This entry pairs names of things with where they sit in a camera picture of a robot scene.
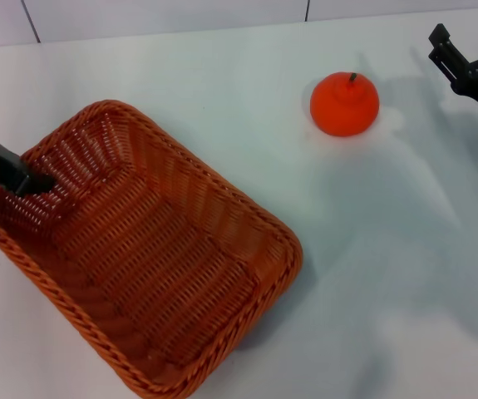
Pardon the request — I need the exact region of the orange woven plastic basket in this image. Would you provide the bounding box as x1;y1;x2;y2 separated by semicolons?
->
0;99;304;399

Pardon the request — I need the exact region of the orange toy fruit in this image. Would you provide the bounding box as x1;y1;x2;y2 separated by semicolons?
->
309;71;381;137

